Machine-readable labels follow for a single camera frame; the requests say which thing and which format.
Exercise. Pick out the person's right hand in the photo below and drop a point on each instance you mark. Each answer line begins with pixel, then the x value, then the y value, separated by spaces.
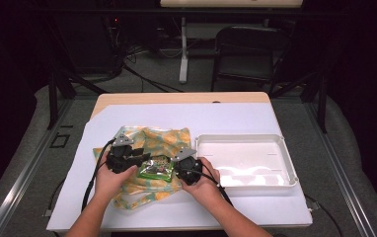
pixel 206 191

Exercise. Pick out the black metal stand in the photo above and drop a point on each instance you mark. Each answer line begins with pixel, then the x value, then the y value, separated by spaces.
pixel 322 105
pixel 53 98

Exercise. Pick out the black metal crossbar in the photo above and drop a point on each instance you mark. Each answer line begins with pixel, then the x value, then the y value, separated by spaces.
pixel 143 12

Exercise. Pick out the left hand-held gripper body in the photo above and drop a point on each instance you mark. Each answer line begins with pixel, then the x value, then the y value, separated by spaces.
pixel 119 159

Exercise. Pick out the aluminium rail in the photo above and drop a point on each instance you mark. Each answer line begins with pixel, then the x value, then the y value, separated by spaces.
pixel 341 177
pixel 22 177

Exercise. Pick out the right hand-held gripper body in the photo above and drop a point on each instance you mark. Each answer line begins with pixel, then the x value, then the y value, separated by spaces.
pixel 189 171

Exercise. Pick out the white desk leg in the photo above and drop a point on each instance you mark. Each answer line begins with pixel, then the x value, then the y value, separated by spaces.
pixel 183 59

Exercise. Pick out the person's left hand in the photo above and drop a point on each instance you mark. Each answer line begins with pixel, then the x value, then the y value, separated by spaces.
pixel 111 184

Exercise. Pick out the white plastic tray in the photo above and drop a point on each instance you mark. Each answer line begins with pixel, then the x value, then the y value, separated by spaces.
pixel 252 154

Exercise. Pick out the green snack packet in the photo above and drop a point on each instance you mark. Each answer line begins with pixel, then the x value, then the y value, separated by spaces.
pixel 155 169

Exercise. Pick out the black chair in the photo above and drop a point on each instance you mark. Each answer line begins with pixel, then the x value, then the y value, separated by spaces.
pixel 245 65

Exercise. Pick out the white table cover sheet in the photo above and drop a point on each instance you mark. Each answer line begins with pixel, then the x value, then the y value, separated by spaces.
pixel 176 115

